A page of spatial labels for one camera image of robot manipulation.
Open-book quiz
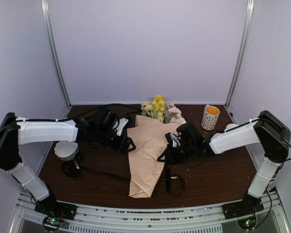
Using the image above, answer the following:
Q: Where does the pink fake flower stem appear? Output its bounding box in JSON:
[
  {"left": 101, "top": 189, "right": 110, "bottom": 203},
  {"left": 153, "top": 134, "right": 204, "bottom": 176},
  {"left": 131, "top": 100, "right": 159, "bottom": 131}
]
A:
[{"left": 163, "top": 103, "right": 187, "bottom": 125}]

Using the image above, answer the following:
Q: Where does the left aluminium frame post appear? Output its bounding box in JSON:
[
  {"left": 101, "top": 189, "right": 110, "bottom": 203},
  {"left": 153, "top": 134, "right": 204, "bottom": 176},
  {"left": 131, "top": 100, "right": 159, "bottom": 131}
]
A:
[{"left": 41, "top": 0, "right": 71, "bottom": 108}]

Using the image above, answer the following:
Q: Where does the pale yellow fake flower stem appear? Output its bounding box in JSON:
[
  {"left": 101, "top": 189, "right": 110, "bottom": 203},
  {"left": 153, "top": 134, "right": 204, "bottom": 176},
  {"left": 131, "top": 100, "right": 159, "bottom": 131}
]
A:
[{"left": 141, "top": 101, "right": 153, "bottom": 117}]

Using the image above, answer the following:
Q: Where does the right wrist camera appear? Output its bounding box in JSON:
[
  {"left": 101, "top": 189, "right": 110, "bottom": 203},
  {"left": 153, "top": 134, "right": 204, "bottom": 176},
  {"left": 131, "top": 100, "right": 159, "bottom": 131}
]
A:
[{"left": 165, "top": 133, "right": 182, "bottom": 148}]

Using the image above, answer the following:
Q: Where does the small white patterned bowl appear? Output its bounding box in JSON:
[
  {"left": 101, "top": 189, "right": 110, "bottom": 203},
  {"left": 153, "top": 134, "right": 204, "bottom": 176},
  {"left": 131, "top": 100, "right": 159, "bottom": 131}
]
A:
[{"left": 225, "top": 123, "right": 239, "bottom": 132}]

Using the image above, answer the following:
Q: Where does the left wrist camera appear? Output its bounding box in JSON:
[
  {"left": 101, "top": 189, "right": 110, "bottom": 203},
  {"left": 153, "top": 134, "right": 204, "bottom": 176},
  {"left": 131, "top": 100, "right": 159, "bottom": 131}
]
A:
[{"left": 112, "top": 117, "right": 131, "bottom": 136}]

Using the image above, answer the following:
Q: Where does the right aluminium frame post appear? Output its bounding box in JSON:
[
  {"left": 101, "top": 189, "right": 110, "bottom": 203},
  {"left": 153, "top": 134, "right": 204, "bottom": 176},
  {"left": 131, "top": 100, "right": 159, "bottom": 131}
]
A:
[{"left": 225, "top": 0, "right": 255, "bottom": 109}]

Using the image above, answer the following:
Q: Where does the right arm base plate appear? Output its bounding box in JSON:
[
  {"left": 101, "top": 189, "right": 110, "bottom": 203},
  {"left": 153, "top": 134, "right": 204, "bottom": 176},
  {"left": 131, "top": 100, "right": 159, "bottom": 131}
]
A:
[{"left": 222, "top": 201, "right": 264, "bottom": 219}]

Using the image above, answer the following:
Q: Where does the aluminium frame post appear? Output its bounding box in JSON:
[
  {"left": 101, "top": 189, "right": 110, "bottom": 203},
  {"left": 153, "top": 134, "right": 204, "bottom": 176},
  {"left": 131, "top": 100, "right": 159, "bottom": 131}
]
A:
[
  {"left": 41, "top": 0, "right": 71, "bottom": 108},
  {"left": 225, "top": 0, "right": 255, "bottom": 109}
]

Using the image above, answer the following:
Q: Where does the bright yellow fake flower stem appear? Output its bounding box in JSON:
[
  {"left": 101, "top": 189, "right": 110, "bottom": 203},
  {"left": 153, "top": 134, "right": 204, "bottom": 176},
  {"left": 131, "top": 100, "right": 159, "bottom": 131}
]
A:
[{"left": 151, "top": 95, "right": 165, "bottom": 122}]

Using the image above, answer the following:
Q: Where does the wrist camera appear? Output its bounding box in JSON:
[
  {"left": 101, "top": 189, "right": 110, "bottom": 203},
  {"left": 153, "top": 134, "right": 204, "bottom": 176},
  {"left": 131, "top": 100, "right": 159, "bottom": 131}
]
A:
[
  {"left": 112, "top": 117, "right": 131, "bottom": 136},
  {"left": 165, "top": 133, "right": 182, "bottom": 148}
]

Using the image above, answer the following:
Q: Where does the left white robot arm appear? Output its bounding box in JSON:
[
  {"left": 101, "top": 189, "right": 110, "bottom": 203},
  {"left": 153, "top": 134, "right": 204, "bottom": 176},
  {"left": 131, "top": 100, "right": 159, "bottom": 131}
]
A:
[{"left": 0, "top": 107, "right": 136, "bottom": 216}]

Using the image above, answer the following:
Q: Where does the front aluminium rail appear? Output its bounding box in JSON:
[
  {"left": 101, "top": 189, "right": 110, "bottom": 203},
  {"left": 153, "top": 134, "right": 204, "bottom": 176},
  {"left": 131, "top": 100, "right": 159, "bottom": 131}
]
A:
[{"left": 8, "top": 190, "right": 291, "bottom": 233}]

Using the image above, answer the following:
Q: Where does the pink and green wrapping paper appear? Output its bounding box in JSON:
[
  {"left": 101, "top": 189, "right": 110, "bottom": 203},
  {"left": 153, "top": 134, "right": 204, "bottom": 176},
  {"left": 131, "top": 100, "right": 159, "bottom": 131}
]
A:
[{"left": 127, "top": 115, "right": 180, "bottom": 199}]

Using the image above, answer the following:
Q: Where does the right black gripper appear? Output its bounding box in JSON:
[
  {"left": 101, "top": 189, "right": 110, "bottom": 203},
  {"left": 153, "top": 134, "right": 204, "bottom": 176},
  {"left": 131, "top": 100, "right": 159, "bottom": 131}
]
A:
[{"left": 158, "top": 142, "right": 195, "bottom": 165}]

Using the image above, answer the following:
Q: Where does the white scalloped bowl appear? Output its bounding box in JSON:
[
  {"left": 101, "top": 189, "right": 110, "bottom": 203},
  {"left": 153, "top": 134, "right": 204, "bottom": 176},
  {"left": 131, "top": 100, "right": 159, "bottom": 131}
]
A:
[{"left": 54, "top": 141, "right": 79, "bottom": 161}]

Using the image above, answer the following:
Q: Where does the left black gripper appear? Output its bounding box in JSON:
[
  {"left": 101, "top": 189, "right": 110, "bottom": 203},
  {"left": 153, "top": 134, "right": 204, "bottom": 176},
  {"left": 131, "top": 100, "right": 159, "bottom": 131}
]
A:
[{"left": 95, "top": 127, "right": 136, "bottom": 154}]

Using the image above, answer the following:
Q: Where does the patterned mug with yellow inside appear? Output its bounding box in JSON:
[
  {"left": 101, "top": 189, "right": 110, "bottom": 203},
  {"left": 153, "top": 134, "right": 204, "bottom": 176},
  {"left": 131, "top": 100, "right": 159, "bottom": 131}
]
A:
[{"left": 201, "top": 105, "right": 220, "bottom": 131}]

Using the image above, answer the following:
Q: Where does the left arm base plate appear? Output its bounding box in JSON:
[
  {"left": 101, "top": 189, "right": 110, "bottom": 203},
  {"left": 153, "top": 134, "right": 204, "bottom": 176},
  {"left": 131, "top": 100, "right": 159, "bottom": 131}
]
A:
[{"left": 34, "top": 202, "right": 77, "bottom": 220}]

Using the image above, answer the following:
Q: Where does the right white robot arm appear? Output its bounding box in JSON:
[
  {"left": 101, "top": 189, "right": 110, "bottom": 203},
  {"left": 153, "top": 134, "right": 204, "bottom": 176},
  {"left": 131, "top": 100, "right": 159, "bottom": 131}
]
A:
[{"left": 157, "top": 110, "right": 291, "bottom": 215}]

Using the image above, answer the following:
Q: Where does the black ribbon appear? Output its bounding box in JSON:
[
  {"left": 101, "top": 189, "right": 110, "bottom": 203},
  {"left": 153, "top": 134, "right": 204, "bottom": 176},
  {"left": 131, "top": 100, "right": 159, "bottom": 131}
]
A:
[{"left": 61, "top": 155, "right": 185, "bottom": 198}]

